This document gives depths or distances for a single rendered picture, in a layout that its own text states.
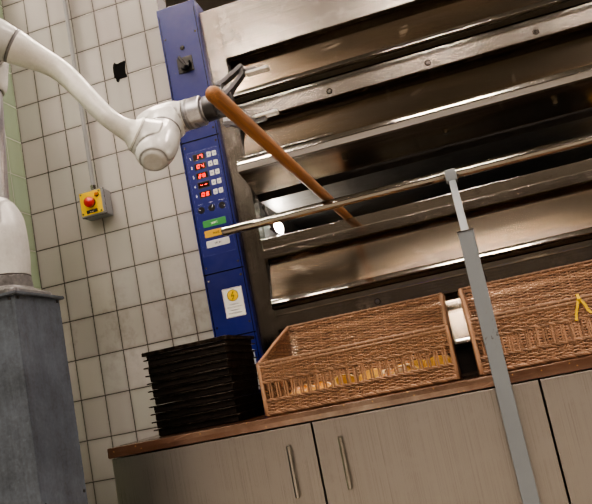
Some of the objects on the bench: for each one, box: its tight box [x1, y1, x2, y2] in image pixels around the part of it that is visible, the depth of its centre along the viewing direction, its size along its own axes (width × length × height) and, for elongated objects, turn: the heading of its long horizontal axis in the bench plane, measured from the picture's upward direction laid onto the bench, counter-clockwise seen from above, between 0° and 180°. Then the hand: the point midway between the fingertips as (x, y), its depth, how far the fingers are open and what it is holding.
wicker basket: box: [255, 293, 461, 417], centre depth 226 cm, size 49×56×28 cm
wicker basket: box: [457, 251, 592, 376], centre depth 213 cm, size 49×56×28 cm
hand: (269, 90), depth 212 cm, fingers open, 13 cm apart
